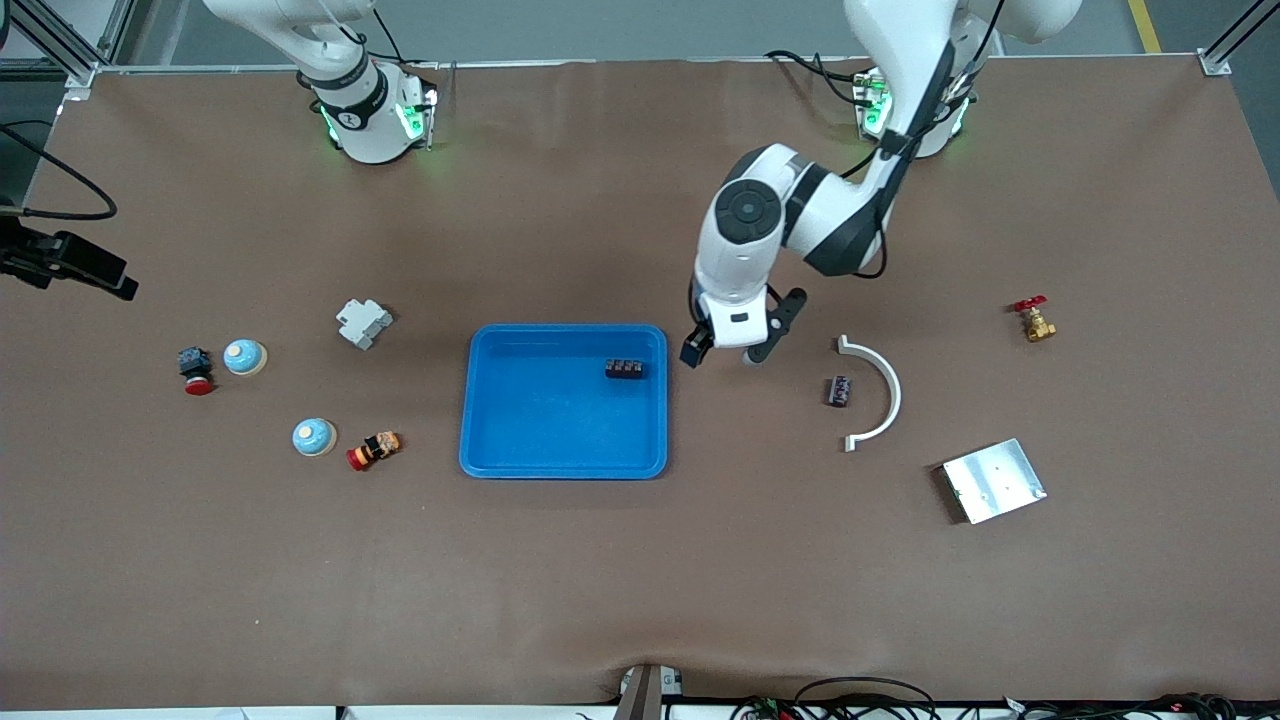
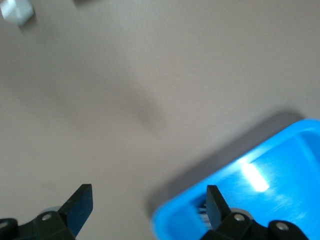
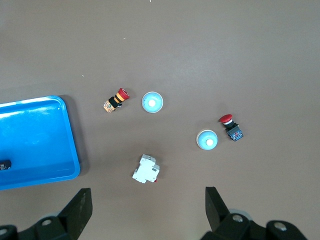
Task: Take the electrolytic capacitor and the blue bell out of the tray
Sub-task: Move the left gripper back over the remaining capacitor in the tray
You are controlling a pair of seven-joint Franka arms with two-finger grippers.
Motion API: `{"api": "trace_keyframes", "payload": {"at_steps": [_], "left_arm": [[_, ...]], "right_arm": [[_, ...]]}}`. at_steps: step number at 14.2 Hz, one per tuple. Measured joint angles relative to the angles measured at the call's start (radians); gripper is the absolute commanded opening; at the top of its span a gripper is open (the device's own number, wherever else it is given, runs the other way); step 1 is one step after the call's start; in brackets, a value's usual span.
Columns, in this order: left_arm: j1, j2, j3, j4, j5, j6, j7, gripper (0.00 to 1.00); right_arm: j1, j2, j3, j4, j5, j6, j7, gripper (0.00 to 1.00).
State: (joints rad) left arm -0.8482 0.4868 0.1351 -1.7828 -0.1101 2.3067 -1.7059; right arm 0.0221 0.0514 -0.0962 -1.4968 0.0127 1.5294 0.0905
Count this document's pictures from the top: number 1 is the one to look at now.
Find black base cable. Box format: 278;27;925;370
765;48;873;106

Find light blue call bell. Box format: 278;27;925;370
292;417;338;458
222;338;269;378

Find black cable loop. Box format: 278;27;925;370
795;676;939;720

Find brass valve red handle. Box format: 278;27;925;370
1012;296;1058;344

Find silver metal plate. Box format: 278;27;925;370
940;438;1048;526

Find black cable bundle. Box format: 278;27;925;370
1000;690;1280;720

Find aluminium frame post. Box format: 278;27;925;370
0;0;136;91
1198;0;1280;77

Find red orange emergency stop button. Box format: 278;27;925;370
346;431;403;473

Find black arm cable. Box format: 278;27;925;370
0;120;119;222
688;0;1001;326

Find white circuit breaker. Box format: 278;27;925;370
335;298;394;351

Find red mushroom push button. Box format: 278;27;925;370
177;346;217;397

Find blue plastic tray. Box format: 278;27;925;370
458;323;669;481

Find white curved plastic bracket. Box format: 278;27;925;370
837;335;903;453

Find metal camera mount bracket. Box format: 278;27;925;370
612;663;687;720

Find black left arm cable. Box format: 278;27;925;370
688;0;1001;326

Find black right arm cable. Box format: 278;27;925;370
0;120;119;222

